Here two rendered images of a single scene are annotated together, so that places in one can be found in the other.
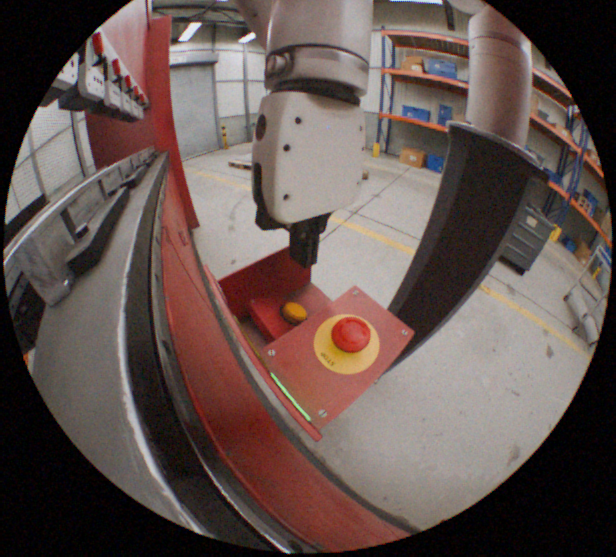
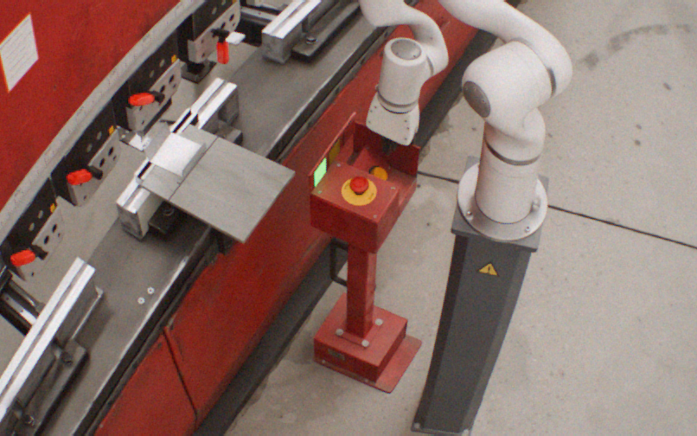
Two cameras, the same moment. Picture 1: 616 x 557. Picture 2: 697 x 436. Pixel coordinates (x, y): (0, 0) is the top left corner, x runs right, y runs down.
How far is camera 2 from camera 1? 2.03 m
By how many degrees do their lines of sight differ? 45
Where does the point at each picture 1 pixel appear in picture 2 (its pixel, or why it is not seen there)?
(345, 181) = (395, 133)
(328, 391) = (330, 191)
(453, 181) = not seen: hidden behind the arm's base
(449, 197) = not seen: hidden behind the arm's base
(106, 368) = (287, 113)
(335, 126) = (389, 115)
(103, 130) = not seen: outside the picture
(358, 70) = (389, 105)
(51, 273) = (280, 54)
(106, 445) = (265, 128)
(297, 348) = (346, 173)
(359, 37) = (390, 97)
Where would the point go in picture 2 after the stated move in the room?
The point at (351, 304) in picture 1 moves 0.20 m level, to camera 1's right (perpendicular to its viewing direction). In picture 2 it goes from (383, 188) to (425, 261)
